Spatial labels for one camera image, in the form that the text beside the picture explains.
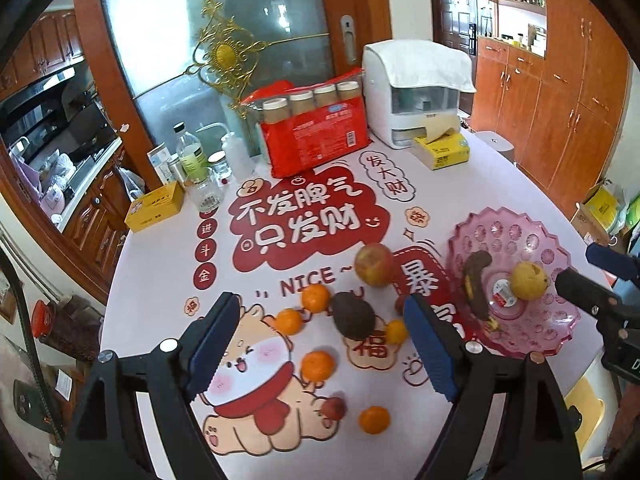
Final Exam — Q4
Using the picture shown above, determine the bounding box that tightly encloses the yellow speckled pear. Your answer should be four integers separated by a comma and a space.
510, 261, 549, 301

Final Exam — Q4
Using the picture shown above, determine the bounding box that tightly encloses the overripe dark banana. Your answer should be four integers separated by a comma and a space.
462, 250, 499, 333

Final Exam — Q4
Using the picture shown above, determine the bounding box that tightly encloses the orange mandarin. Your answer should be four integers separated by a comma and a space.
300, 284, 331, 314
300, 350, 335, 384
274, 308, 305, 336
358, 405, 392, 436
385, 318, 409, 347

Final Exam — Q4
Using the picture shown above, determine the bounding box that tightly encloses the small red plum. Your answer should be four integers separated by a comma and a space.
394, 295, 408, 316
320, 396, 347, 422

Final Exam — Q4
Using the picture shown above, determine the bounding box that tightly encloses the red yellow apple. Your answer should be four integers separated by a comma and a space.
354, 243, 395, 287

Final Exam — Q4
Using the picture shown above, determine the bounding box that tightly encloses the dark avocado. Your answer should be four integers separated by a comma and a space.
331, 292, 376, 341

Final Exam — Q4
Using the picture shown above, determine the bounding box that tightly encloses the cardboard box on floor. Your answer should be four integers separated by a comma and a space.
570, 179, 628, 247

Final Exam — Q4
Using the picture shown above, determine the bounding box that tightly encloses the pink plastic fruit bowl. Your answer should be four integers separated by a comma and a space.
447, 207, 580, 358

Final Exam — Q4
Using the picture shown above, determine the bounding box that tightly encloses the grey plastic stool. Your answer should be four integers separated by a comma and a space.
475, 131, 515, 162

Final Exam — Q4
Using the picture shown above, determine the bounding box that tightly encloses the yellow tissue box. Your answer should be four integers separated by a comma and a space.
410, 115, 471, 171

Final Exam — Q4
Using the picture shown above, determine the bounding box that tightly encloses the festive printed table mat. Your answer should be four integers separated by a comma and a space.
194, 143, 457, 457

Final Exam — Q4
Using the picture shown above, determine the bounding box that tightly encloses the yellow cardboard box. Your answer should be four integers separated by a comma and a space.
125, 182, 184, 233

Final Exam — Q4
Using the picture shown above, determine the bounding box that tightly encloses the glass jar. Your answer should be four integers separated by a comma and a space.
186, 177, 220, 214

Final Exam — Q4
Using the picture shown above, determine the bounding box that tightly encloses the white countertop appliance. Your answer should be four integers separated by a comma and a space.
362, 70, 463, 150

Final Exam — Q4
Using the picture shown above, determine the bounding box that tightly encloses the white cloth on appliance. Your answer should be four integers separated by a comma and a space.
362, 39, 476, 93

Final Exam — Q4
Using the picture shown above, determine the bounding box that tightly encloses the clear bottle green label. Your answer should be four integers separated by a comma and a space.
174, 122, 208, 183

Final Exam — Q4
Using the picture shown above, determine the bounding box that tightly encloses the white squeeze bottle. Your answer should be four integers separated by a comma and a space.
196, 122, 255, 184

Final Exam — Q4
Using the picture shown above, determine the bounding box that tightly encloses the red drink bottle pack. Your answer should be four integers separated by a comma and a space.
241, 68, 370, 178

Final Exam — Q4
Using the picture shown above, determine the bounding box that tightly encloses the gold door ornament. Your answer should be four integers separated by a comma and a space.
183, 0, 329, 119

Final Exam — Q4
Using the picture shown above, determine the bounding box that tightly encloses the wooden wall cabinet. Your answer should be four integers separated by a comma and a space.
470, 0, 629, 217

